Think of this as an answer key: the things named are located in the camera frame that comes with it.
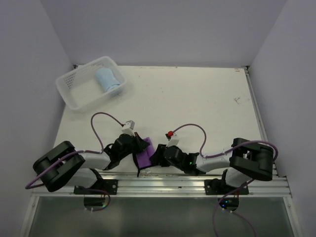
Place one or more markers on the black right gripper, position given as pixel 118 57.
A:
pixel 157 157

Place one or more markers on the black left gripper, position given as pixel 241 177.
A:
pixel 141 143

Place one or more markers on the dark grey purple cloth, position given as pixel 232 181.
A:
pixel 142 160

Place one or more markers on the light blue towel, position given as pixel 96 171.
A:
pixel 107 81

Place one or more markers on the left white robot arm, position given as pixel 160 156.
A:
pixel 65 166

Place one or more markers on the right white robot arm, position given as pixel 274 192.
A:
pixel 243 162

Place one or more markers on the white perforated plastic basket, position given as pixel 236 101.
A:
pixel 79 88

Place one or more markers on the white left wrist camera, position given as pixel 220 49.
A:
pixel 128 128

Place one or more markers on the aluminium mounting rail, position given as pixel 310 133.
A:
pixel 174 186

